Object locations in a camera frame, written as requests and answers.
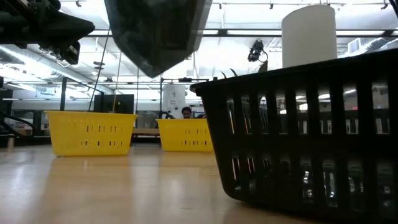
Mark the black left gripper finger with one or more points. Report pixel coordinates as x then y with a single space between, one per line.
73 31

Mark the grey translucent plastic basket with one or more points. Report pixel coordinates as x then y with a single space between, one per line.
155 31

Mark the yellow plastic basket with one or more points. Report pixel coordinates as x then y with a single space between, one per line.
169 137
68 137

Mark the black slotted plastic basket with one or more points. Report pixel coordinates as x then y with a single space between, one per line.
280 79

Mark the white cylindrical tank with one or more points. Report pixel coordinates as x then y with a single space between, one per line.
174 99

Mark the person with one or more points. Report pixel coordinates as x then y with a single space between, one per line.
186 112

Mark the green plant in white pot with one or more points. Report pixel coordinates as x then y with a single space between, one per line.
263 68

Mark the white lamp with wooden base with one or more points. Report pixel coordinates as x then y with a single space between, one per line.
309 34

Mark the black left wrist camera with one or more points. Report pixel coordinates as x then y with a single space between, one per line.
70 54

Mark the black aluminium rail frame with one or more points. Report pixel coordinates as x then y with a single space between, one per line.
31 140

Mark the wooden shelf with black frame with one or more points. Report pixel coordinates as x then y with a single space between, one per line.
146 131

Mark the black overhead camera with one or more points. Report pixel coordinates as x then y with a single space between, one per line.
255 51

